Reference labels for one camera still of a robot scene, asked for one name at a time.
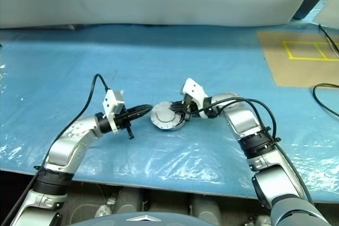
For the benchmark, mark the yellow tape marking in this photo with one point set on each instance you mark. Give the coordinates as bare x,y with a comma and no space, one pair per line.
287,48

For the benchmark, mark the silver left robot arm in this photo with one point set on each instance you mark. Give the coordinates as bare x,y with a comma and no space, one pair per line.
66,144

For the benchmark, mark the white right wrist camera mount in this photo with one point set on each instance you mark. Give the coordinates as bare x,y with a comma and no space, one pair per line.
193,87

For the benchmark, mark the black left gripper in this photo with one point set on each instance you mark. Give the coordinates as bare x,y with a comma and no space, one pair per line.
123,123

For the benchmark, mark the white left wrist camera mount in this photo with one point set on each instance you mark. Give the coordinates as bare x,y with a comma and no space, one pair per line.
110,104

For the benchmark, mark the grey robot torso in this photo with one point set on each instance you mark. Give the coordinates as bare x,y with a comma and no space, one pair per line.
172,219

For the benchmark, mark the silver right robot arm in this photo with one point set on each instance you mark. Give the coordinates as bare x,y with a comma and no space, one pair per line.
238,120

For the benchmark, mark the grey rounded shape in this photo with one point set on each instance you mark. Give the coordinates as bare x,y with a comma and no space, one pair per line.
205,207
129,200

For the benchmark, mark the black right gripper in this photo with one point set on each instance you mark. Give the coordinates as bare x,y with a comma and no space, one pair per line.
193,109

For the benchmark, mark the small white plug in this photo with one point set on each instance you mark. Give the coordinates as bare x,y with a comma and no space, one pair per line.
103,210

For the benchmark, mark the silver hinged motor lid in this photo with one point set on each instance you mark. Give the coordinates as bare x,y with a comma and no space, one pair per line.
162,116

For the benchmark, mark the brown cardboard sheet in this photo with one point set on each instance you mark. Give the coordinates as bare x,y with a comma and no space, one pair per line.
291,72

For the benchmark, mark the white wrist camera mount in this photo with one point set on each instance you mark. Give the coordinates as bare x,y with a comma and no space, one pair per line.
110,104
193,87

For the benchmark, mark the blue plastic table cover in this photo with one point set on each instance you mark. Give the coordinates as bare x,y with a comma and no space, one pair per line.
185,59

